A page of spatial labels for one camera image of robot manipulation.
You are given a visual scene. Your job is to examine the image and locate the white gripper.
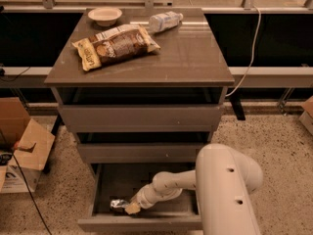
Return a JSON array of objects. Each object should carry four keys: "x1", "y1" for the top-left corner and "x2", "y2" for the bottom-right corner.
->
[{"x1": 125, "y1": 184, "x2": 163, "y2": 214}]

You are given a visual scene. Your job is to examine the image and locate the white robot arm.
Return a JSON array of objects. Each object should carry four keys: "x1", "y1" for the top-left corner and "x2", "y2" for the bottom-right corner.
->
[{"x1": 125, "y1": 144, "x2": 263, "y2": 235}]

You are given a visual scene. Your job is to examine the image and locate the grey bottom drawer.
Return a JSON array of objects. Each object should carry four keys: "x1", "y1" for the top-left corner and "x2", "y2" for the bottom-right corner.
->
[{"x1": 78, "y1": 163, "x2": 202, "y2": 232}]

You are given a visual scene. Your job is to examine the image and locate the grey drawer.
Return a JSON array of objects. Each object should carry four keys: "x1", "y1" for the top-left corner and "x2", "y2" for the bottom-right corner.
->
[
  {"x1": 78, "y1": 163, "x2": 202, "y2": 232},
  {"x1": 77, "y1": 131, "x2": 211, "y2": 164},
  {"x1": 57, "y1": 87, "x2": 225, "y2": 134}
]

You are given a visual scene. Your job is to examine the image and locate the grey middle drawer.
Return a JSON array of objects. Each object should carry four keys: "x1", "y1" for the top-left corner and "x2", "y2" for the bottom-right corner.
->
[{"x1": 77, "y1": 131, "x2": 211, "y2": 164}]

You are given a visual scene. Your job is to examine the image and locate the grey drawer cabinet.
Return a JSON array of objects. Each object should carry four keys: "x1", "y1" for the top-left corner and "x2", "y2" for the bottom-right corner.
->
[{"x1": 43, "y1": 7, "x2": 235, "y2": 168}]

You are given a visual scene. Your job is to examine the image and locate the grey top drawer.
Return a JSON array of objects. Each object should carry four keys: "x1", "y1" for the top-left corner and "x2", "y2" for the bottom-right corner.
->
[{"x1": 57, "y1": 87, "x2": 225, "y2": 134}]

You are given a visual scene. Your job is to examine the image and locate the open cardboard box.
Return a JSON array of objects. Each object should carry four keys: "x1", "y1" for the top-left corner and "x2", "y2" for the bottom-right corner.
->
[{"x1": 0, "y1": 97, "x2": 55, "y2": 194}]

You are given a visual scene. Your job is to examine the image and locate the brown yellow chip bag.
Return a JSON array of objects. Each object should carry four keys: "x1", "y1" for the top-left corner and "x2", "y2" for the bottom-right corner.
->
[{"x1": 72, "y1": 24, "x2": 160, "y2": 71}]

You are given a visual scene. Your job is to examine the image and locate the clear plastic water bottle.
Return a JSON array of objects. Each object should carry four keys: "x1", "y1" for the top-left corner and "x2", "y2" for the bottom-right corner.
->
[{"x1": 149, "y1": 11, "x2": 184, "y2": 33}]

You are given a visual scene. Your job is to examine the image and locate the white paper bowl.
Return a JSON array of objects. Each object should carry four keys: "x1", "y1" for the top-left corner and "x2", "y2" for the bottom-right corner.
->
[{"x1": 88, "y1": 7, "x2": 122, "y2": 26}]

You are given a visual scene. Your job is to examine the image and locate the cardboard box at right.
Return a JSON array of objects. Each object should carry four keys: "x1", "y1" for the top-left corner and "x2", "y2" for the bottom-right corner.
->
[{"x1": 299, "y1": 96, "x2": 313, "y2": 135}]

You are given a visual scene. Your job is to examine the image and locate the black cable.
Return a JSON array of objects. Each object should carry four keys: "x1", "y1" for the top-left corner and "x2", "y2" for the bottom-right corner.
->
[{"x1": 0, "y1": 127, "x2": 53, "y2": 235}]

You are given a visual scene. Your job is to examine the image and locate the white cable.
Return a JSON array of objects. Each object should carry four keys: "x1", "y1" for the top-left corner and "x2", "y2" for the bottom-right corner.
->
[{"x1": 224, "y1": 7, "x2": 262, "y2": 99}]

